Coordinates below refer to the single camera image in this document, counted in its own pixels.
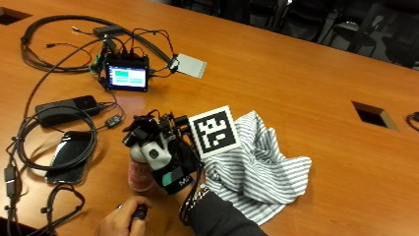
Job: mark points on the small black screen device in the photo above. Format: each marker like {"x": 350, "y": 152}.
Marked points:
{"x": 127, "y": 74}

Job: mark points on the grey flat card board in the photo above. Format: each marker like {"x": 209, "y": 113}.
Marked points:
{"x": 191, "y": 65}

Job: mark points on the red spray can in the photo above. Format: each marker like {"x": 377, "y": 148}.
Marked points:
{"x": 140, "y": 173}

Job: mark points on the small black clicker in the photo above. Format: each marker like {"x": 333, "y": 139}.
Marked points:
{"x": 140, "y": 213}

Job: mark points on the white cube with black markers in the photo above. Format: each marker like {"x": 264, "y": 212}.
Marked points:
{"x": 213, "y": 131}

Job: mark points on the black office chair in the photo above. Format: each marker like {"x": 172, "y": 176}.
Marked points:
{"x": 305, "y": 18}
{"x": 384, "y": 29}

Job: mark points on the grey striped cloth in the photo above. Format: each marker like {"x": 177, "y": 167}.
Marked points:
{"x": 257, "y": 170}

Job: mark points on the black power adapter brick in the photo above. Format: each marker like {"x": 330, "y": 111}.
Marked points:
{"x": 66, "y": 109}

